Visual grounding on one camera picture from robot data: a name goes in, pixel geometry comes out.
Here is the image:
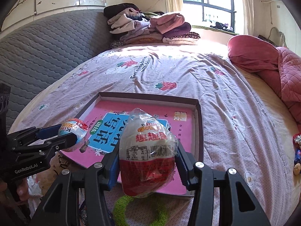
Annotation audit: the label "blue surprise egg toy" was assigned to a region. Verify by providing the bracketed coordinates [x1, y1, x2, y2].
[58, 118, 89, 152]

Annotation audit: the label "green knitted ring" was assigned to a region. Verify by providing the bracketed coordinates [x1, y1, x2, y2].
[112, 193, 169, 226]

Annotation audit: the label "red surprise egg toy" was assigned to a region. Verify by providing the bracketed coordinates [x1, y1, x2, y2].
[119, 108, 179, 197]

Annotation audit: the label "cream sheer scrunchie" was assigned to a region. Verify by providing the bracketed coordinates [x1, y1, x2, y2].
[27, 174, 43, 214]

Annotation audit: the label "person's left hand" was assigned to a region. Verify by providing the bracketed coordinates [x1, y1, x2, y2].
[1, 178, 30, 204]

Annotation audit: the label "shallow grey cardboard box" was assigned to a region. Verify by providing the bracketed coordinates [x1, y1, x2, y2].
[60, 91, 204, 200]

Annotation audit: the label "pink and blue book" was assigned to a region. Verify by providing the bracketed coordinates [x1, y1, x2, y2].
[61, 99, 197, 195]

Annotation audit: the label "grey quilted headboard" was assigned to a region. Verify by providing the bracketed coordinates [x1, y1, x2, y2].
[1, 9, 112, 129]

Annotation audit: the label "strawberry print bed sheet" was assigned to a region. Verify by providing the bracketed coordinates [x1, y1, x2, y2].
[11, 44, 300, 225]

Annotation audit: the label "small colourful doll toy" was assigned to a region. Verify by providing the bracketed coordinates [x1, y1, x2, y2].
[293, 133, 301, 176]

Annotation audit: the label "pink quilted blanket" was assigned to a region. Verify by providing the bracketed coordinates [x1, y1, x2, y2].
[228, 35, 300, 128]

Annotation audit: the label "pile of folded clothes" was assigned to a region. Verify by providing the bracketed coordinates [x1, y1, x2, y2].
[104, 3, 201, 48]

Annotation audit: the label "dark clothes on windowsill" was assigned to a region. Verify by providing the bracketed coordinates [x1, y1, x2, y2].
[210, 22, 234, 33]

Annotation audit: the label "heart shaped wire chair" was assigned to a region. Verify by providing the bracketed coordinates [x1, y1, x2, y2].
[268, 27, 287, 47]

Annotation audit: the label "window with dark frame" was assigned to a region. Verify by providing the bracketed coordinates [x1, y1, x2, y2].
[182, 0, 236, 31]

